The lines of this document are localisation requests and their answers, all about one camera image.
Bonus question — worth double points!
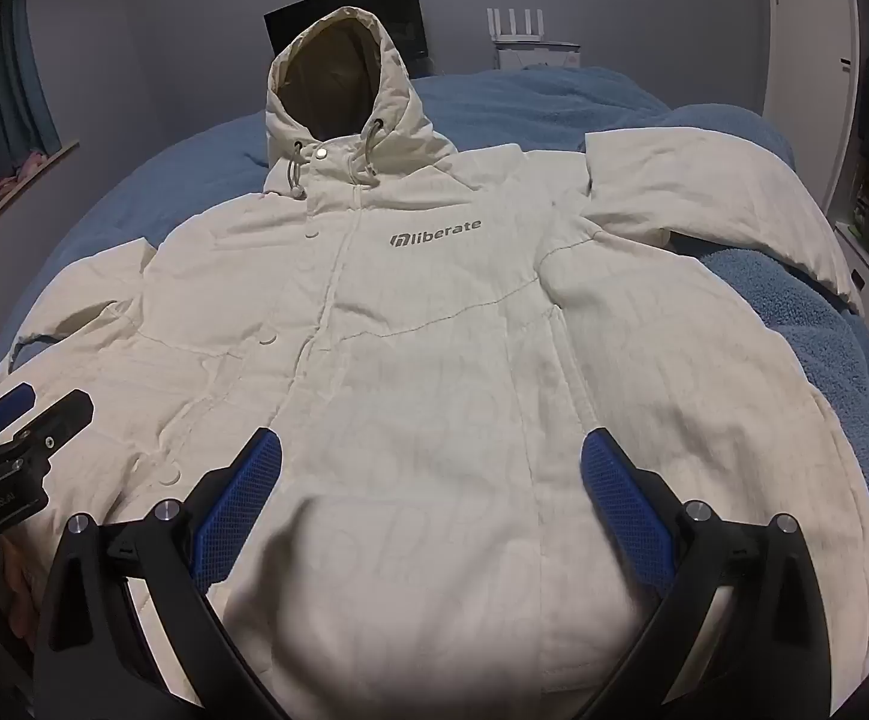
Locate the pink soft toys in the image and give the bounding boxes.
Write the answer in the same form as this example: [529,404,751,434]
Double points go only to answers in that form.
[0,151,50,197]

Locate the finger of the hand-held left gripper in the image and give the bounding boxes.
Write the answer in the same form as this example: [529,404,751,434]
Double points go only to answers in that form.
[0,388,97,466]
[0,382,37,437]

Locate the black flat screen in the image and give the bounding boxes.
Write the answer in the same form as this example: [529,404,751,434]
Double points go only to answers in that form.
[263,0,432,80]

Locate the blue fleece blanket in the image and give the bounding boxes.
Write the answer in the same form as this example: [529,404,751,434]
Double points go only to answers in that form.
[404,64,869,616]

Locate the white router with antennas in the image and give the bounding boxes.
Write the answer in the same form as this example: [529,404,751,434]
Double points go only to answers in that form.
[485,6,549,46]

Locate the white wardrobe door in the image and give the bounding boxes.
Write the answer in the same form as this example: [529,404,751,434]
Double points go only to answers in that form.
[764,0,864,212]

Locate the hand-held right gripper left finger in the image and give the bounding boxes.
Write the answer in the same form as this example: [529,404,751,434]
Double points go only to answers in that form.
[33,426,289,720]

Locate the wooden window sill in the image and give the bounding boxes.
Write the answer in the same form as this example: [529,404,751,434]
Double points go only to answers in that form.
[0,139,82,230]

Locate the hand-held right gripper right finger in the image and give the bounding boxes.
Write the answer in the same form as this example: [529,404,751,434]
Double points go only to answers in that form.
[579,426,834,720]

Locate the cream hooded jacket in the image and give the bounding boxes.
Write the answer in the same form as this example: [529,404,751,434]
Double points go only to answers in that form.
[0,6,869,720]

